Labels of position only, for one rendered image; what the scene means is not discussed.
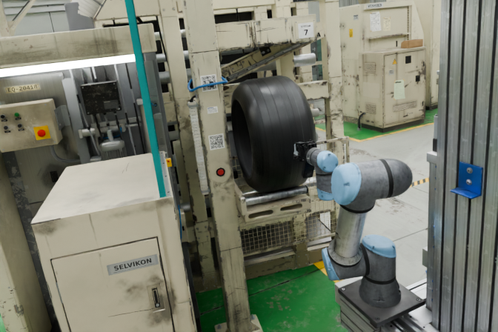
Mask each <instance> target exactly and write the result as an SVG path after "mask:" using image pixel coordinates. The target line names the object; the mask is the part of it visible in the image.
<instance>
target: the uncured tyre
mask: <svg viewBox="0 0 498 332"><path fill-rule="evenodd" d="M231 121H232V129H233V139H234V144H235V148H236V154H237V157H238V160H239V165H240V168H241V170H242V174H243V176H244V178H245V181H246V182H247V184H248V185H249V186H250V187H251V188H253V189H254V190H256V191H258V192H260V193H269V192H273V191H276V190H283V189H287V188H291V187H298V186H300V185H301V184H303V183H305V182H306V181H307V179H308V178H306V179H304V178H303V177H302V167H303V162H300V161H298V160H295V159H293V153H294V144H295V142H309V141H310V140H313V141H315V143H316V131H315V126H314V121H313V116H312V112H311V108H310V105H309V103H308V100H307V98H306V96H305V94H304V92H303V91H302V89H301V87H300V86H299V85H298V84H297V83H295V82H294V81H293V80H291V79H290V78H288V77H287V76H269V77H264V78H258V79H248V80H245V81H243V82H241V83H240V84H239V85H238V87H237V88H236V89H235V90H234V92H233V95H232V99H231Z"/></svg>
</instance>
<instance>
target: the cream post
mask: <svg viewBox="0 0 498 332"><path fill-rule="evenodd" d="M181 2H182V12H183V17H184V23H185V32H186V38H187V48H188V52H189V53H188V54H189V59H190V69H191V75H192V80H193V88H195V87H198V86H200V85H202V84H201V79H200V76H206V75H213V74H216V81H217V82H222V74H221V68H220V62H219V51H218V44H217V37H216V26H215V19H214V13H213V2H212V0H181ZM217 87H218V90H212V91H205V92H202V88H199V89H197V90H195V91H194V95H195V93H196V95H197V99H196V98H195V101H196V103H198V107H196V109H197V116H198V122H199V129H200V135H201V141H202V146H203V147H204V150H203V156H204V163H205V171H206V177H207V184H208V187H209V188H210V193H209V194H208V195H209V200H210V210H211V216H212V221H213V231H214V236H215V242H216V252H217V257H218V262H219V272H220V278H221V283H222V293H223V299H224V304H225V311H226V320H227V325H228V328H229V332H253V331H252V324H251V317H250V307H249V302H248V288H247V283H246V277H245V263H244V257H243V251H242V240H241V233H240V226H239V215H238V208H237V206H236V194H235V184H234V177H233V166H232V160H231V154H230V142H229V135H228V124H227V118H226V111H225V99H224V93H223V86H222V84H218V85H217ZM216 106H217V108H218V113H208V109H207V107H216ZM220 133H223V135H224V141H225V148H220V149H216V150H210V144H209V138H208V136H211V135H216V134H220ZM220 169H222V170H223V171H224V173H223V174H222V175H219V174H218V170H220Z"/></svg>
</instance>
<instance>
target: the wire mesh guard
mask: <svg viewBox="0 0 498 332"><path fill-rule="evenodd" d="M346 139H347V144H346V162H347V163H349V162H350V152H349V136H345V137H340V138H336V139H328V140H324V141H319V142H316V145H320V144H325V143H328V147H329V143H330V142H338V141H341V147H340V148H342V140H346ZM331 149H333V148H331ZM231 159H232V160H235V162H236V159H238V157H237V156H232V157H231ZM334 231H335V230H333V233H329V234H325V235H322V232H321V233H320V234H321V236H316V237H313V236H315V235H314V234H313V235H312V238H309V239H303V240H299V241H297V236H298V235H296V239H294V240H296V242H290V243H289V239H288V243H287V244H283V245H281V243H279V244H280V245H277V243H276V245H277V246H274V247H271V248H269V247H268V248H265V249H264V246H263V249H261V250H255V251H252V252H249V253H247V252H246V253H243V257H246V256H251V255H255V254H258V253H264V252H268V251H271V250H276V249H280V248H286V247H289V246H293V245H298V244H302V243H306V242H311V241H314V240H317V239H324V238H327V237H330V236H335V232H334ZM313 232H314V231H313ZM303 234H304V235H305V233H303ZM304 238H306V237H304ZM266 247H267V246H266Z"/></svg>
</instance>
